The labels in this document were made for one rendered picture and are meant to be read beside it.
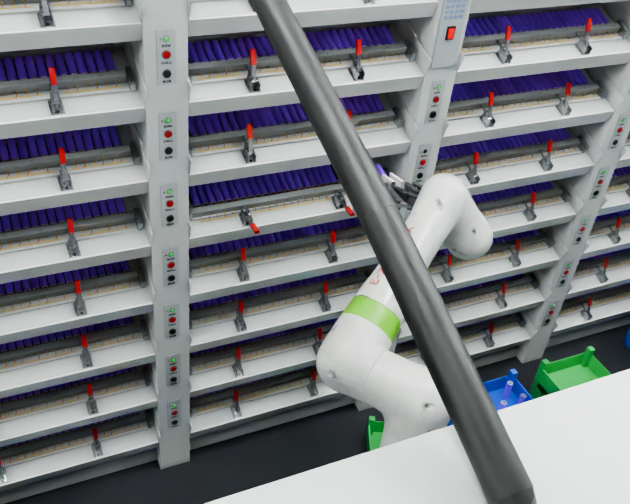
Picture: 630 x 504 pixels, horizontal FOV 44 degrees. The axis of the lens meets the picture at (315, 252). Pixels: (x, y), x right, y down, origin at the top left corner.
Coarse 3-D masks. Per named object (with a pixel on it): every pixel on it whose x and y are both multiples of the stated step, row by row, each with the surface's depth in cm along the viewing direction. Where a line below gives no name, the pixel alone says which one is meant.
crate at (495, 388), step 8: (504, 376) 239; (512, 376) 237; (488, 384) 237; (496, 384) 239; (504, 384) 241; (520, 384) 237; (488, 392) 240; (496, 392) 240; (512, 392) 241; (520, 392) 237; (496, 400) 238; (512, 400) 238; (528, 400) 234; (496, 408) 235
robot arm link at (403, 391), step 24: (384, 360) 148; (408, 360) 149; (384, 384) 145; (408, 384) 144; (432, 384) 143; (384, 408) 146; (408, 408) 143; (432, 408) 142; (384, 432) 150; (408, 432) 145
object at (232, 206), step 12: (288, 192) 207; (300, 192) 208; (312, 192) 209; (324, 192) 210; (216, 204) 199; (228, 204) 200; (240, 204) 201; (252, 204) 202; (264, 204) 204; (276, 204) 205; (300, 204) 207; (192, 216) 197
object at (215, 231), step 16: (384, 160) 221; (272, 208) 206; (288, 208) 207; (304, 208) 208; (320, 208) 209; (352, 208) 212; (192, 224) 197; (208, 224) 198; (224, 224) 199; (240, 224) 200; (256, 224) 202; (272, 224) 203; (288, 224) 206; (304, 224) 209; (192, 240) 196; (208, 240) 198; (224, 240) 201
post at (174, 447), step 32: (160, 0) 155; (160, 96) 168; (160, 192) 183; (160, 224) 188; (160, 256) 194; (160, 288) 200; (160, 320) 207; (160, 352) 214; (160, 384) 222; (160, 416) 230; (160, 448) 239
